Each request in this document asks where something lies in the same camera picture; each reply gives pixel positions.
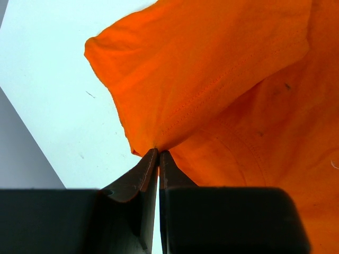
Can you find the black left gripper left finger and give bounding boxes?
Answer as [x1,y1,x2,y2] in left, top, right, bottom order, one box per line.
[1,149,158,253]

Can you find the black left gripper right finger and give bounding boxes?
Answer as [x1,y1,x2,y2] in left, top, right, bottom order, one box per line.
[159,151,310,253]

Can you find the orange t shirt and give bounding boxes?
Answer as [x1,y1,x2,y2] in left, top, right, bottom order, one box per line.
[84,1,338,253]

